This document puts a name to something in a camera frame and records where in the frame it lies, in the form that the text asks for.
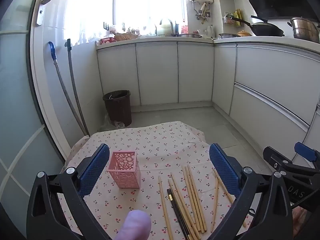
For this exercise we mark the white cabinet drawer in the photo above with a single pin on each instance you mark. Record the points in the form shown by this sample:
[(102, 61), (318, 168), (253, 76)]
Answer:
[(280, 75), (267, 115)]

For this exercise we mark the pink plastic basket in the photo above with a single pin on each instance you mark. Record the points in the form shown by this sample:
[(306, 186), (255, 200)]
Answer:
[(108, 40)]

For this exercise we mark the steel bowl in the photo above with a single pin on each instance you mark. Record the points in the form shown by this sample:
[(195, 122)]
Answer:
[(228, 35)]

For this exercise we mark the black chopstick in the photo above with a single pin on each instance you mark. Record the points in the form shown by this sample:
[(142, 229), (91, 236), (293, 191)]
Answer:
[(175, 206), (178, 205)]

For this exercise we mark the group of wooden chopsticks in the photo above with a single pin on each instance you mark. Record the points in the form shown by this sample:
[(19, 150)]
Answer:
[(197, 217)]

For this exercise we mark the crumpled plastic bag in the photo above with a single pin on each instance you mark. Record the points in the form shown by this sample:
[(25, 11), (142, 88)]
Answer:
[(110, 126)]

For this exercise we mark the white cabinet door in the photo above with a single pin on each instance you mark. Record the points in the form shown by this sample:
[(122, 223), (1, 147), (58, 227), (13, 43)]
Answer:
[(117, 75), (223, 77), (196, 72), (157, 72)]

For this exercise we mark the red label bottle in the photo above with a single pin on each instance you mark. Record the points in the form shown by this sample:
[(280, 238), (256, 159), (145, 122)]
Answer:
[(184, 27)]

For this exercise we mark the bright window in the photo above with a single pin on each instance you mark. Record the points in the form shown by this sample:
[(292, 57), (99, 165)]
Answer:
[(125, 2)]

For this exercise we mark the brown trash bin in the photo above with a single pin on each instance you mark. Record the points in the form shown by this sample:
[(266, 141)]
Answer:
[(118, 110)]

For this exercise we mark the white kitchen countertop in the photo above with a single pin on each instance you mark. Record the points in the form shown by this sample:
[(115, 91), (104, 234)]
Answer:
[(160, 40)]

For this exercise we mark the frosted glass sliding door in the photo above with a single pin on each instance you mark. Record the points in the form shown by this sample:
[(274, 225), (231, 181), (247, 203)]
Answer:
[(15, 92)]

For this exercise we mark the metal door latch bracket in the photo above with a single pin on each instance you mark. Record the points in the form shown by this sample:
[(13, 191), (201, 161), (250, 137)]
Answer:
[(41, 7)]

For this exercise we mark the pale green kettle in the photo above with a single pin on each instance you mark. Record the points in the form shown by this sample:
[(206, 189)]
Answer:
[(163, 28)]

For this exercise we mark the wall rack with yellow packets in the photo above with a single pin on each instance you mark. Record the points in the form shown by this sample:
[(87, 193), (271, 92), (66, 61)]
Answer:
[(235, 18)]

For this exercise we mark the orange clay pot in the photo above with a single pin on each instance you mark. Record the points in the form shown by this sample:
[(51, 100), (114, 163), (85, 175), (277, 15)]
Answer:
[(243, 33)]

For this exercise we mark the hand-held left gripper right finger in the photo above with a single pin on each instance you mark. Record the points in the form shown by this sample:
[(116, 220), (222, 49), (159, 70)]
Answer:
[(223, 170)]

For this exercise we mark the water heater pipes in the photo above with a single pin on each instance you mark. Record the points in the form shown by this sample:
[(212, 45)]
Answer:
[(203, 12)]

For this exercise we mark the person's right hand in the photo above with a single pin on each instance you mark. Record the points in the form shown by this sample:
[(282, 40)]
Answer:
[(300, 217)]

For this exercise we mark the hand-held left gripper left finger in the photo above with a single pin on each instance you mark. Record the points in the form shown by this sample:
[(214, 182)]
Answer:
[(93, 170)]

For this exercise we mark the pink perforated utensil holder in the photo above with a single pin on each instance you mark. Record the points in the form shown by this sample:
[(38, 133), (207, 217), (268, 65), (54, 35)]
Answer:
[(125, 177)]

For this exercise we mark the black wall hooks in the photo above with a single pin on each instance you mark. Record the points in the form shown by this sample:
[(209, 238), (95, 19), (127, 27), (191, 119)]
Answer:
[(106, 26)]

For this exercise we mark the black wok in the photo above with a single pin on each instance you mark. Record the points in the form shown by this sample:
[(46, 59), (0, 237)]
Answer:
[(266, 28)]

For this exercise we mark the white jug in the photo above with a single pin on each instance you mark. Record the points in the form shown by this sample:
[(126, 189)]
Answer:
[(210, 31)]

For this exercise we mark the steel stock pot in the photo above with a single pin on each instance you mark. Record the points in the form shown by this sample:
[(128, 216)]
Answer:
[(305, 30)]

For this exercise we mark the person's left hand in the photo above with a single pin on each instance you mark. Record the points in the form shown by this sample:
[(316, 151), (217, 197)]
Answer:
[(136, 226)]

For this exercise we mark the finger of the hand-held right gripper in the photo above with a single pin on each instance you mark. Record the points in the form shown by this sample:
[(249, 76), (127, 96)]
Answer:
[(280, 158), (303, 151)]

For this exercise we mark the wicker basket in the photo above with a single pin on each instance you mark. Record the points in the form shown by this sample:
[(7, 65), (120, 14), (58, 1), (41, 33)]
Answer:
[(126, 37)]

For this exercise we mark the steel basin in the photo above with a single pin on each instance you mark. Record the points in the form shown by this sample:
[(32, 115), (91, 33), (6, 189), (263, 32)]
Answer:
[(190, 35)]

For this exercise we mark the cherry printed cloth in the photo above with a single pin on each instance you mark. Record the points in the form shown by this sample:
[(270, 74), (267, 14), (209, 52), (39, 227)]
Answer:
[(155, 150)]

